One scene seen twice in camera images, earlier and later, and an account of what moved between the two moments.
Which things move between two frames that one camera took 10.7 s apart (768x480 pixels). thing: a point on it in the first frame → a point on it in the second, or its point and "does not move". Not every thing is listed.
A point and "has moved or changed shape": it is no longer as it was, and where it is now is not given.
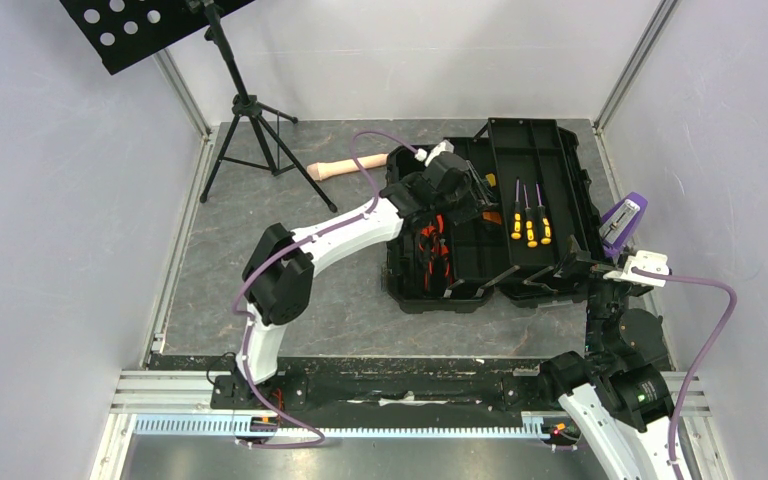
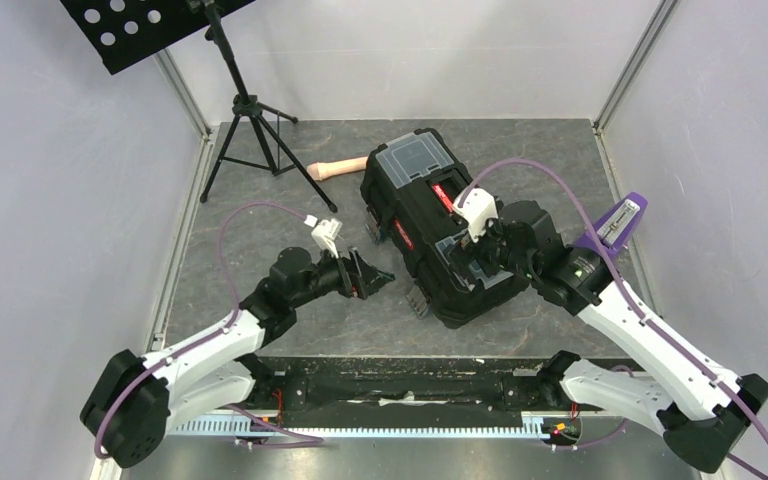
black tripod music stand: [116, 32] does not move
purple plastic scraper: [618, 222] does not move
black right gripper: [605, 272] → [475, 248]
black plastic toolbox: [536, 246] has moved or changed shape
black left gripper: [477, 197] → [357, 277]
